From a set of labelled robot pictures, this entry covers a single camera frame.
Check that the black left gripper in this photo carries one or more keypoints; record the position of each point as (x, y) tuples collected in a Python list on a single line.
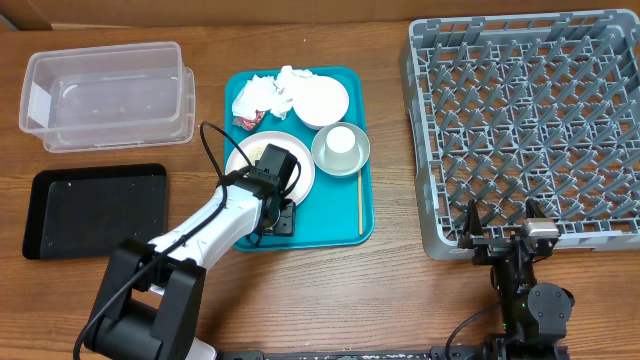
[(286, 225)]

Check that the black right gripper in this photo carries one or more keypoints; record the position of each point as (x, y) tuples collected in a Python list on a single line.
[(490, 247)]

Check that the white round plate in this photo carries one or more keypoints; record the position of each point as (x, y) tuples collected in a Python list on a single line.
[(254, 147)]

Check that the red snack wrapper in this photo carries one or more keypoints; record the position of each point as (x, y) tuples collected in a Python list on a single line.
[(248, 120)]

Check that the white napkin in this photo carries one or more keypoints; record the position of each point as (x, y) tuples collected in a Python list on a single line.
[(287, 84), (258, 95)]

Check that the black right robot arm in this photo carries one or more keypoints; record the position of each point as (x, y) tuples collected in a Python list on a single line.
[(534, 314)]

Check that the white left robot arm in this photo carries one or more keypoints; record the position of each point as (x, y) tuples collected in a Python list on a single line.
[(148, 303)]

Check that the teal plastic tray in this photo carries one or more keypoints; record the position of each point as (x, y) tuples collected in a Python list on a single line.
[(328, 217)]

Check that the grey green bowl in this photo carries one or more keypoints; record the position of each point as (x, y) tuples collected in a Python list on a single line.
[(341, 167)]

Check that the wooden chopstick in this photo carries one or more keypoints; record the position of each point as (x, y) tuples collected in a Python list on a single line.
[(359, 202)]

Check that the white paper cup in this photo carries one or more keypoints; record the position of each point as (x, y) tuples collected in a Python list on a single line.
[(340, 142)]

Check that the grey dish rack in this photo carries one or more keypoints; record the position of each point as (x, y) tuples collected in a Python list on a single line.
[(505, 109)]

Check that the white round bowl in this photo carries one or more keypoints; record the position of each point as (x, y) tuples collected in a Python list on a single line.
[(322, 101)]

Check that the clear plastic bin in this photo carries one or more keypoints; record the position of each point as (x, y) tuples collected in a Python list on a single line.
[(109, 97)]

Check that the black plastic tray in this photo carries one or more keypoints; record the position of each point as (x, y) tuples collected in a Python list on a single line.
[(88, 212)]

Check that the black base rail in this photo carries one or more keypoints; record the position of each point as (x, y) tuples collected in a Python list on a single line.
[(435, 353)]

